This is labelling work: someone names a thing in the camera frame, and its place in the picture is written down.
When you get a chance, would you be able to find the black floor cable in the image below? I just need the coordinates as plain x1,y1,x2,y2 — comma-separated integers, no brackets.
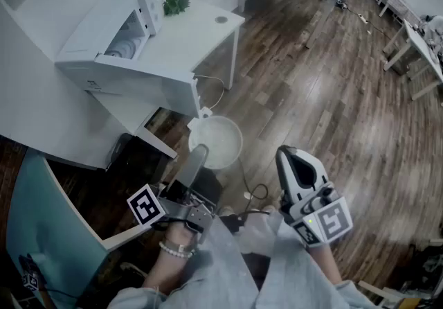
237,157,278,218

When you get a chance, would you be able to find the person's left forearm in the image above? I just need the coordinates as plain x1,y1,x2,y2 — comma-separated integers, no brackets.
141,222,206,297

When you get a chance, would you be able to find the teal top table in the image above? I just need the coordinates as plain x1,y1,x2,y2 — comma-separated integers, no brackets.
5,151,153,301

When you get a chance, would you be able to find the person's light blue shirt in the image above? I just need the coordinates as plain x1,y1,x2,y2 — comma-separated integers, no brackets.
107,212,381,309

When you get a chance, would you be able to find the white pearl bracelet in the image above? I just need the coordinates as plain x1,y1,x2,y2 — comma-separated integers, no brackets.
158,242,194,261

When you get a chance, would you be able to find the person's right forearm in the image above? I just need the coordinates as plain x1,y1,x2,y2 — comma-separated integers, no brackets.
309,244,343,288

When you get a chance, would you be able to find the thin band bracelet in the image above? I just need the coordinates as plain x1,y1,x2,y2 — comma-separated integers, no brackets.
163,238,196,254

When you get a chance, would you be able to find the white desk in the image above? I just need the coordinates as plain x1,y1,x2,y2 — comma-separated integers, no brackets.
84,0,246,160

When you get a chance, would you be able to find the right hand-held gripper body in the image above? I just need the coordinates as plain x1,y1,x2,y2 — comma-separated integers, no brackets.
279,182,354,249

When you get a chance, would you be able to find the green artificial plant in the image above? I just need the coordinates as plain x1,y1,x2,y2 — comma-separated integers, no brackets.
161,0,192,17

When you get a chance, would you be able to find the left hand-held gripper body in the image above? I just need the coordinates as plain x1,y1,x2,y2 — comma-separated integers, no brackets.
126,179,222,246

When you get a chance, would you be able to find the light wooden table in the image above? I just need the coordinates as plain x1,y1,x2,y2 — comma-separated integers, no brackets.
382,17,443,103

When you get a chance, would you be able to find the white plate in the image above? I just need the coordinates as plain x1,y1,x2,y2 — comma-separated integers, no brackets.
188,115,244,170

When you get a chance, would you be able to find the white box appliance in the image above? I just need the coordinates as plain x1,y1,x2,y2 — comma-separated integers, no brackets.
54,0,202,118

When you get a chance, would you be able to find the idle gripper device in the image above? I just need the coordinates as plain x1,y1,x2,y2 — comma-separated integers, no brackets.
19,254,48,293

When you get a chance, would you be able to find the white power cable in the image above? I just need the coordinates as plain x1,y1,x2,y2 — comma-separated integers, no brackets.
194,74,226,119

